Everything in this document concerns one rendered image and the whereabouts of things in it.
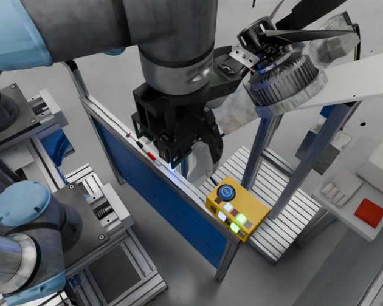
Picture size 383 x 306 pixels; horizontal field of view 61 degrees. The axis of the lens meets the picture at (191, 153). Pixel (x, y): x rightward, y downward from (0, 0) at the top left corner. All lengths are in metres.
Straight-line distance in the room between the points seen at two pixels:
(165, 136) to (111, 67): 2.45
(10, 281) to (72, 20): 0.57
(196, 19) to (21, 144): 1.10
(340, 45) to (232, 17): 2.03
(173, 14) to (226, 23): 2.91
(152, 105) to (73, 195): 0.73
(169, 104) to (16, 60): 0.15
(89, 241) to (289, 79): 0.77
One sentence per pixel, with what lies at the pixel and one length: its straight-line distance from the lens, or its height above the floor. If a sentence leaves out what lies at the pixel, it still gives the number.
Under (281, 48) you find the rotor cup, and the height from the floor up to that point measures 1.21.
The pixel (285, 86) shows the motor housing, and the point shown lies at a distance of 1.11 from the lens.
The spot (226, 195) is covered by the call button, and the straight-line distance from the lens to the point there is 0.94.
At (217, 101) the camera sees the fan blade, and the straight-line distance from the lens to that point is 0.95.
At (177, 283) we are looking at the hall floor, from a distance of 1.96.
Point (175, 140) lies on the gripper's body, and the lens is 0.39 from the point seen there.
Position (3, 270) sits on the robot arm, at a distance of 0.71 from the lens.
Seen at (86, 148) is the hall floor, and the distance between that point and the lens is 2.38.
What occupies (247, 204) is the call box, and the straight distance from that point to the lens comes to 0.94.
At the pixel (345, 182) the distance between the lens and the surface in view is 1.29.
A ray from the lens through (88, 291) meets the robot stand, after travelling 1.80.
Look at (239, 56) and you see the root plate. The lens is 1.12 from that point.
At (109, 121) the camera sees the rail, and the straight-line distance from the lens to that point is 1.37.
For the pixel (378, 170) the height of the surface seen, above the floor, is 0.96.
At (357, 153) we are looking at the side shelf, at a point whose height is 0.86.
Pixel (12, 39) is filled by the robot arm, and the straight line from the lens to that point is 0.27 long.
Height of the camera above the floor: 1.94
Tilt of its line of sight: 60 degrees down
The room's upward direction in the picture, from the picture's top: straight up
